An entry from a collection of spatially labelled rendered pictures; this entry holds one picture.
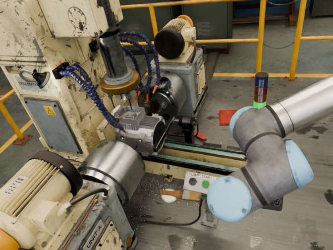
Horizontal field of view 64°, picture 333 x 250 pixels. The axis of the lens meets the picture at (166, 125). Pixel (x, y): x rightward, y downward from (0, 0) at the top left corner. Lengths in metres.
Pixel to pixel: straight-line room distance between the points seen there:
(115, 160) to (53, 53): 0.49
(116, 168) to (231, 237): 0.55
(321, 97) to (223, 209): 0.34
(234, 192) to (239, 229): 0.68
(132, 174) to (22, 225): 0.46
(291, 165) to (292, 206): 0.77
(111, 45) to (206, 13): 3.26
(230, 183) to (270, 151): 0.11
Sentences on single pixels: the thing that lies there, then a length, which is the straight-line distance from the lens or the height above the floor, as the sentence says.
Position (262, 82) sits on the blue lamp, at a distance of 1.34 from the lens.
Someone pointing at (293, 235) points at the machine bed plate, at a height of 0.80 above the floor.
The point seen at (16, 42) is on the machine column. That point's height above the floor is 1.57.
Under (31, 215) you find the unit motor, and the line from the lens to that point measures 0.82.
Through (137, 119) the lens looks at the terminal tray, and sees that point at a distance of 1.28.
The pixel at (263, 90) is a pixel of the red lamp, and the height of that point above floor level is 1.15.
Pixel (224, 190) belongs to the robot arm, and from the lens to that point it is 0.57.
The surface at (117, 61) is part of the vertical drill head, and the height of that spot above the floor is 1.43.
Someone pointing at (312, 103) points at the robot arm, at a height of 1.49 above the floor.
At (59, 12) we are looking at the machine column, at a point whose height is 1.65.
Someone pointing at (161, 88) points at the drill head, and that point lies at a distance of 1.44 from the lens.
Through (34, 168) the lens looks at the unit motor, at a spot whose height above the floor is 1.36.
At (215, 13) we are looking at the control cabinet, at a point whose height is 0.65.
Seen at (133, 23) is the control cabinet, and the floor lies 0.57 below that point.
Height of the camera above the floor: 1.87
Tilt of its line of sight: 38 degrees down
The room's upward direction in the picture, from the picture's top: 11 degrees counter-clockwise
